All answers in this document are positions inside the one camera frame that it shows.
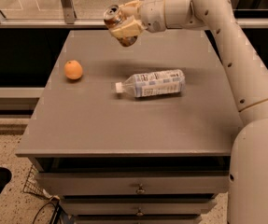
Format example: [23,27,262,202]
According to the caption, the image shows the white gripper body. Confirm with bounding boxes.
[139,0,166,33]

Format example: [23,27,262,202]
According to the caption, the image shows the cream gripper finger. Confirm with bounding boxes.
[120,0,142,19]
[109,16,147,38]

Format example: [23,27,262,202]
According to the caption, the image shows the orange soda can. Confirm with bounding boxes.
[103,4,138,48]

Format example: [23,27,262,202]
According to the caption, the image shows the clear plastic water bottle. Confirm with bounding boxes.
[115,69,185,98]

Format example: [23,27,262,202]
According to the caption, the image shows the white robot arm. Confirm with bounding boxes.
[104,0,268,224]

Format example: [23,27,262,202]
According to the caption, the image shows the orange fruit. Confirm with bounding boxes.
[64,60,83,80]

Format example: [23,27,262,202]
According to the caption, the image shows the grey drawer cabinet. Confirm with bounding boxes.
[17,30,242,224]

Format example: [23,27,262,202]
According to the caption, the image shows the top grey drawer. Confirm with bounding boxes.
[35,173,229,196]

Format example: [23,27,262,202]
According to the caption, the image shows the grey drawer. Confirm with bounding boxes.
[35,173,229,196]
[61,199,217,216]

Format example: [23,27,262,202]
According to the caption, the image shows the brass top drawer knob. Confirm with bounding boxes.
[135,184,146,195]

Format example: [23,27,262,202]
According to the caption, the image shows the brass drawer knob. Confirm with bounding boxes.
[135,208,144,217]
[135,184,146,195]

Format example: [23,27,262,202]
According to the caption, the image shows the wire mesh basket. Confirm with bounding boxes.
[22,165,49,199]

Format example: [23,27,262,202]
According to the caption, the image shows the black floor cable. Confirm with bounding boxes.
[31,199,63,224]

